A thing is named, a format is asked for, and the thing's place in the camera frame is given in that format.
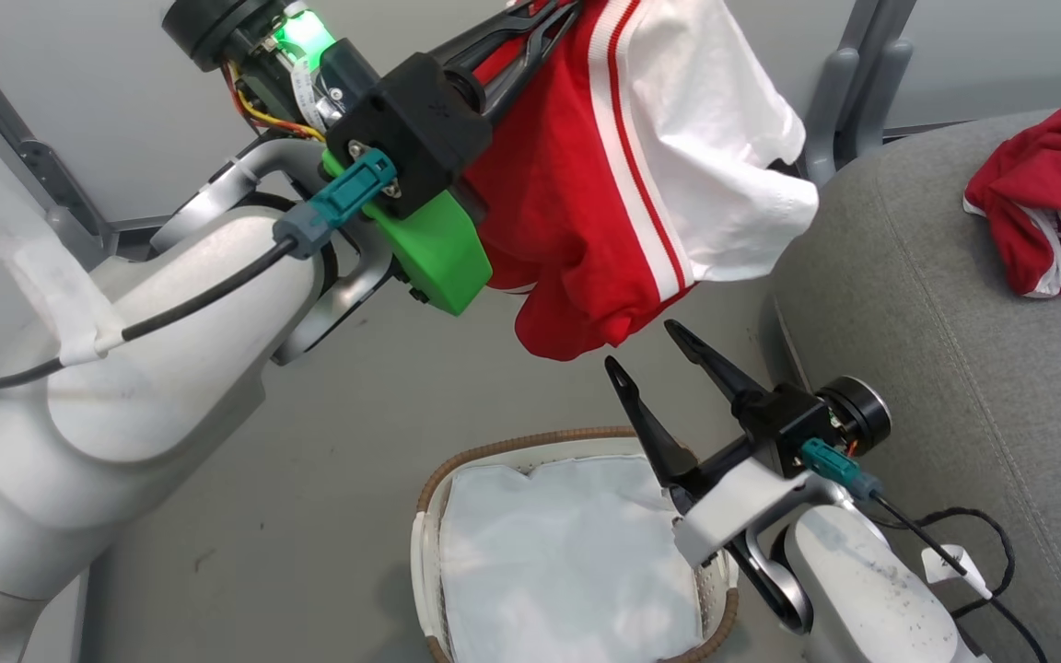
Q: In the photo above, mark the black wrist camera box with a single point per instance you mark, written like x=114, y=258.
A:
x=784, y=419
x=415, y=124

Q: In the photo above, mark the red white striped jersey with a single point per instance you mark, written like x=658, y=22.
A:
x=567, y=184

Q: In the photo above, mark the white wicker-rim laundry basket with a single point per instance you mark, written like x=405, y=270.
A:
x=427, y=516

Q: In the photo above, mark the grey fabric sofa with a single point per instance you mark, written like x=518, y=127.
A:
x=973, y=368

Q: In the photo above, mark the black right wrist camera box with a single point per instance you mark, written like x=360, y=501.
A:
x=784, y=419

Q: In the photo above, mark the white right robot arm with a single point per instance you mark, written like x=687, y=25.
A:
x=862, y=589

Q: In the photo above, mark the grey partition post with hinge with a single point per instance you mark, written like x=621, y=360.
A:
x=33, y=157

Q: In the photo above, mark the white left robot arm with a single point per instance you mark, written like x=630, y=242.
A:
x=79, y=414

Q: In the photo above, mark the red garment white trim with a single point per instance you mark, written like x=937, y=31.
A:
x=1037, y=184

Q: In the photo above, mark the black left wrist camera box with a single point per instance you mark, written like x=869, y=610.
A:
x=415, y=124

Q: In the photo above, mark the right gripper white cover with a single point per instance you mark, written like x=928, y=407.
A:
x=733, y=511

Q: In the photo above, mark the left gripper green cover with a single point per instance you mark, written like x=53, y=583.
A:
x=434, y=253

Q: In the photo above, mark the white basket liner cloth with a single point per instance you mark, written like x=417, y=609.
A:
x=567, y=562

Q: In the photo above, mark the grey tubular partition foot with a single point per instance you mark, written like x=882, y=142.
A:
x=876, y=101
x=830, y=120

